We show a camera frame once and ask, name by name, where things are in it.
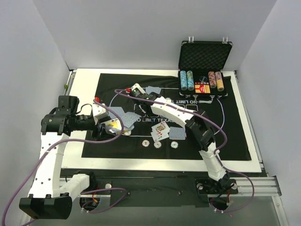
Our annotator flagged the red white chip stack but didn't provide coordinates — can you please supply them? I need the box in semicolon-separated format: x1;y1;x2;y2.
142;140;150;147

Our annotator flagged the blue chip row right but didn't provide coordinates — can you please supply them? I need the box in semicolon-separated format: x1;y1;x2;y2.
186;71;194;91

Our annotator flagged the blue chip row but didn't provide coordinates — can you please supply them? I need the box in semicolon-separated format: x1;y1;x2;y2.
180;71;188;91
186;71;194;91

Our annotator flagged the red orange card deck box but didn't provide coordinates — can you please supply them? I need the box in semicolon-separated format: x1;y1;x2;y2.
195;84;211;94

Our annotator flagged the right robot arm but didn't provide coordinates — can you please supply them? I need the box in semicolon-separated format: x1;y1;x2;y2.
126;83;232;193

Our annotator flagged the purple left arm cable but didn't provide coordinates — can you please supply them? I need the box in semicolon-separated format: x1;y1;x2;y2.
21;98;130;226

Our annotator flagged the black poker chip case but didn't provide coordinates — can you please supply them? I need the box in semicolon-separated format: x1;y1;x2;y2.
178;36;233;101

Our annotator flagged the blue chip row left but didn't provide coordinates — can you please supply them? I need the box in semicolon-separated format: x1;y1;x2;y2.
180;71;188;91

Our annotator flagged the blue white chip stack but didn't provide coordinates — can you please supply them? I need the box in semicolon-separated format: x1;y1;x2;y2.
171;141;178;149

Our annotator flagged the red chip row in case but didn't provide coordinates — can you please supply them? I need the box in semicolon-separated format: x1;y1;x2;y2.
208;71;217;89

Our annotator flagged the clear round button in case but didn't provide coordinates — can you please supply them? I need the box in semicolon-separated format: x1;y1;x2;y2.
199;76;207;82

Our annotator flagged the tan chip row in case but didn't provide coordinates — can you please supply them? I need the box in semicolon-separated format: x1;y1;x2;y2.
215;72;224;91

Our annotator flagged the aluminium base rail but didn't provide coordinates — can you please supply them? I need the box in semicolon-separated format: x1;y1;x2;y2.
28;175;282;198

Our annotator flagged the blue playing card deck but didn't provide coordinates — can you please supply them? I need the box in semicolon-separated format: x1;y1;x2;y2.
101;118;121;136

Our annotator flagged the face up red card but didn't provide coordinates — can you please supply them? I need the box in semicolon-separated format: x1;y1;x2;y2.
150;131;160;142

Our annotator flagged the black poker table mat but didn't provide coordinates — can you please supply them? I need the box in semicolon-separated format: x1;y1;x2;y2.
82;74;251;161

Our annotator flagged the grey white single chip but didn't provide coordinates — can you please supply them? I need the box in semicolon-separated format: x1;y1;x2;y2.
123;130;131;136

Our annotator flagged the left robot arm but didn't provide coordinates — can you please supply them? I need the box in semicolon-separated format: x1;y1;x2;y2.
19;96;109;219

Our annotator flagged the face up king card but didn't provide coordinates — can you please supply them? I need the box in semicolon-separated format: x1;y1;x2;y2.
151;121;170;138

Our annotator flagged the grey white chip stack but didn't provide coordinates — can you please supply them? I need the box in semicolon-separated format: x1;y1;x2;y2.
154;141;162;149

